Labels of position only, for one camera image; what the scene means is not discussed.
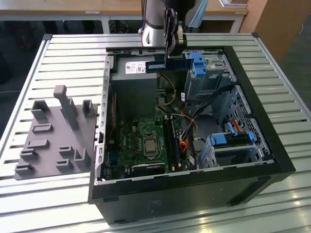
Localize yellow wire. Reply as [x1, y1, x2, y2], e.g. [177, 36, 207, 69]
[156, 73, 177, 107]

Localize grey power supply unit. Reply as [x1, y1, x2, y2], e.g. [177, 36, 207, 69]
[110, 56, 158, 119]

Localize green motherboard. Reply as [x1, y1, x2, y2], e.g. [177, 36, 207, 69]
[101, 114, 194, 182]

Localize black RAM slot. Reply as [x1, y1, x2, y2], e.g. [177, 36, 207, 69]
[163, 115, 176, 172]

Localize grey metal drive cage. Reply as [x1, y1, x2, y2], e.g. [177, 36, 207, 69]
[183, 50, 238, 116]

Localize black office chair base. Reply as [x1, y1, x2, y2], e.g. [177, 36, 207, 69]
[108, 20, 133, 34]

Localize blue flat wire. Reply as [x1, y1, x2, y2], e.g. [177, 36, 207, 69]
[227, 121, 238, 136]

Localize black cable bundle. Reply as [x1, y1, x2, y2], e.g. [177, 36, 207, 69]
[181, 84, 235, 146]

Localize wooden desk white frame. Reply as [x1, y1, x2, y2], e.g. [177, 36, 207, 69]
[0, 0, 248, 34]

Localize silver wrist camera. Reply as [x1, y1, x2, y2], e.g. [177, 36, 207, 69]
[178, 21, 188, 47]

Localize silver CPU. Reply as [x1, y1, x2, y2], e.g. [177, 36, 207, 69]
[145, 140, 157, 153]

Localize grey metal disk bay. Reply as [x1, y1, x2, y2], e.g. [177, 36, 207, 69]
[198, 132, 267, 169]

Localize blue disk carrier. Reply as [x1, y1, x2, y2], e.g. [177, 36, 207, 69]
[210, 132, 255, 148]
[190, 52, 207, 77]

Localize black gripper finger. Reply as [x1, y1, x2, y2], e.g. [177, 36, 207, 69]
[164, 36, 174, 71]

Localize grey parts rack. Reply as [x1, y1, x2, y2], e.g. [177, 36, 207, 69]
[14, 84, 99, 181]

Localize CPU socket metal cover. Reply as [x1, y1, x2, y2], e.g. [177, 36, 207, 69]
[142, 134, 159, 160]

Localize wooden cabinet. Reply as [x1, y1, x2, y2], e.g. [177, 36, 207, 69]
[239, 0, 311, 64]

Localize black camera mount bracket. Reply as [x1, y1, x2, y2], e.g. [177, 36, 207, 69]
[170, 33, 188, 58]

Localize black open PC case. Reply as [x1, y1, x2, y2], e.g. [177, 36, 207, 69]
[87, 45, 296, 225]

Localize red flat data wire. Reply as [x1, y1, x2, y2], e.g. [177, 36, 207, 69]
[232, 119, 246, 133]

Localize black graphics card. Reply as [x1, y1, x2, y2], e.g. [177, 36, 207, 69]
[130, 162, 166, 177]

